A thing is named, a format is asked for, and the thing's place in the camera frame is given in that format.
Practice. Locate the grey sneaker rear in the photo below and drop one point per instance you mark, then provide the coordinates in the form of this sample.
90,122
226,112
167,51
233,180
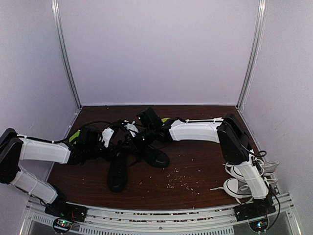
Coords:
253,169

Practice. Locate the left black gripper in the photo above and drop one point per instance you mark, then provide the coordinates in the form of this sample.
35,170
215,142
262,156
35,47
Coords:
108,155

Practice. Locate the right aluminium frame post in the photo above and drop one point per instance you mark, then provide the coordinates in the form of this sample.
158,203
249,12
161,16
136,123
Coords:
256,44

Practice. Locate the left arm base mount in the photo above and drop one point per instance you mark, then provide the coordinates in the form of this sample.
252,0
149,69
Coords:
66,216

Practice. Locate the aluminium frame post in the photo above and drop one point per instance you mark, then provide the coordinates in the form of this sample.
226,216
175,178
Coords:
256,44
64,53

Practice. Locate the aluminium front rail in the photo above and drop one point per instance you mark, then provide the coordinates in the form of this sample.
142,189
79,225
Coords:
219,220

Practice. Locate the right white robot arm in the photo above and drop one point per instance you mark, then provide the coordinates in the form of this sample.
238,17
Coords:
234,143

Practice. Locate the left aluminium frame post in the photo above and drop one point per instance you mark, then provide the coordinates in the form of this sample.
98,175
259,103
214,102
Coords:
64,53

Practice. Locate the grey sneaker front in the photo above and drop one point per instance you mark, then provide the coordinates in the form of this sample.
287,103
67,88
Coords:
238,187

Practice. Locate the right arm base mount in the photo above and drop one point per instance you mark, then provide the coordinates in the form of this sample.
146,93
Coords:
256,213

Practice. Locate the green plate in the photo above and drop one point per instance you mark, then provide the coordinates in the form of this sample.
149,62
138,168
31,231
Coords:
74,135

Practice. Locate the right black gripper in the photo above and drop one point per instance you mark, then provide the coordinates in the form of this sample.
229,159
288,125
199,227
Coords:
134,146

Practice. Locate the black sneaker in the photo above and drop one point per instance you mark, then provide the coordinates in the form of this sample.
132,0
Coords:
154,157
117,177

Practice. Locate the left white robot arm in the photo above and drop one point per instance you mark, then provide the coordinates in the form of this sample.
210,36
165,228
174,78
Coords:
15,148

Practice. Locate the grey sneaker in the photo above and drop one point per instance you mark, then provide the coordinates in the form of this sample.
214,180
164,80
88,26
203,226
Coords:
238,187
253,169

